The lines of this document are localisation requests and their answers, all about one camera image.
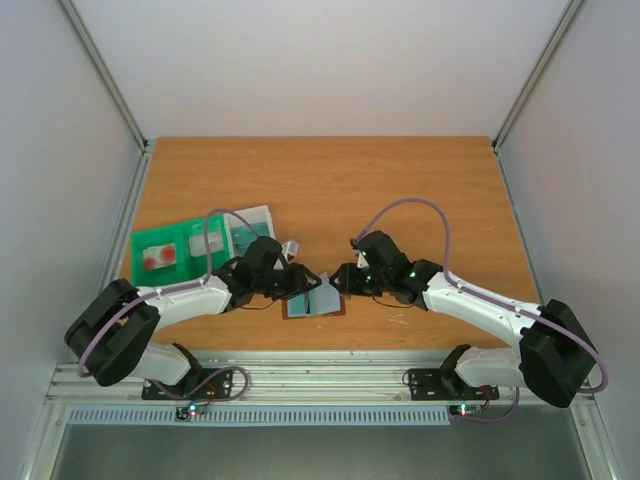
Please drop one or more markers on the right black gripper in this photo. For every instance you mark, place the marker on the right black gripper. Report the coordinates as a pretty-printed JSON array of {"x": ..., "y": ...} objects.
[{"x": 353, "y": 279}]

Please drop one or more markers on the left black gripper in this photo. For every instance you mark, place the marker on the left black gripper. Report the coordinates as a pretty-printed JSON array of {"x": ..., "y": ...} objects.
[{"x": 299, "y": 283}]

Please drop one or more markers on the brown leather card holder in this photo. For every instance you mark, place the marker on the brown leather card holder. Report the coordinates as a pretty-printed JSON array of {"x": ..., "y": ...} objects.
[{"x": 326, "y": 301}]

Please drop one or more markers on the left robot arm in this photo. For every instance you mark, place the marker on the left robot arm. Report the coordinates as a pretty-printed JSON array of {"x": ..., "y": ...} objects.
[{"x": 112, "y": 337}]

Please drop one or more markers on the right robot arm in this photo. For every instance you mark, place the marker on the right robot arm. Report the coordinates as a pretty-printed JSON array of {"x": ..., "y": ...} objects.
[{"x": 546, "y": 351}]

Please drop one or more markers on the teal card stack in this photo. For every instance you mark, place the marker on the teal card stack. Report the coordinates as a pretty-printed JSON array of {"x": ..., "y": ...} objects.
[{"x": 242, "y": 236}]

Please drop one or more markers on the red circle card in bin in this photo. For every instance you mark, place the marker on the red circle card in bin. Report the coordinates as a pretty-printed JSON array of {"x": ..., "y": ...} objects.
[{"x": 157, "y": 257}]

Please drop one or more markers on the white plastic bin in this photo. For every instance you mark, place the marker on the white plastic bin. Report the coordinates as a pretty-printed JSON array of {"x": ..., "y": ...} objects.
[{"x": 250, "y": 215}]

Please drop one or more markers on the green two-compartment bin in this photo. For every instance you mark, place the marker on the green two-compartment bin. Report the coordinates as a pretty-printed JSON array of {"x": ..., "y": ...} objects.
[{"x": 185, "y": 269}]

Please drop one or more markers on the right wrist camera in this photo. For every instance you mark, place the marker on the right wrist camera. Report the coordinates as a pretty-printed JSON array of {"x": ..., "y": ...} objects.
[{"x": 361, "y": 261}]

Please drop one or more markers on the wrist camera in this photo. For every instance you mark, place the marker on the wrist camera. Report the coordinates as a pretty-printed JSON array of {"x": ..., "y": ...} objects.
[
  {"x": 290, "y": 250},
  {"x": 361, "y": 261}
]

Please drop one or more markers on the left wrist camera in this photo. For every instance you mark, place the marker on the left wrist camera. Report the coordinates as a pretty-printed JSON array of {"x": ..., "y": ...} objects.
[{"x": 290, "y": 250}]

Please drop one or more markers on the aluminium front rail frame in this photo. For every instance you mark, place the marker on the aluminium front rail frame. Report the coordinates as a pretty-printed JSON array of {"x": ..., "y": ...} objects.
[{"x": 348, "y": 377}]

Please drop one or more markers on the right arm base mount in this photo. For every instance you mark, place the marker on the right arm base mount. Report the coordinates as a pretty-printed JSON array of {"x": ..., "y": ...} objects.
[{"x": 429, "y": 384}]

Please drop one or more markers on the grey slotted cable duct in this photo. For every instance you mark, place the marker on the grey slotted cable duct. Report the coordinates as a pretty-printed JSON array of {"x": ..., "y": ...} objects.
[{"x": 261, "y": 416}]

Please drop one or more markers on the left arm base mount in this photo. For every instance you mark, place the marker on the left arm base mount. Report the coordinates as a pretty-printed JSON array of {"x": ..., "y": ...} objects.
[{"x": 202, "y": 384}]

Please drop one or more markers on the left aluminium frame post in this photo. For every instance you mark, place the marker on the left aluminium frame post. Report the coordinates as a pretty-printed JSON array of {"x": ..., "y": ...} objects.
[{"x": 77, "y": 24}]

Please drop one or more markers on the aluminium frame post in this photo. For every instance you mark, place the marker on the aluminium frame post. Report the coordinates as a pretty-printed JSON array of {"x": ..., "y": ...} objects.
[
  {"x": 77, "y": 24},
  {"x": 553, "y": 44}
]

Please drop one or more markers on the right aluminium frame post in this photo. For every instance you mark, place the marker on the right aluminium frame post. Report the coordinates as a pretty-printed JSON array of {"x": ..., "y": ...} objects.
[{"x": 553, "y": 44}]

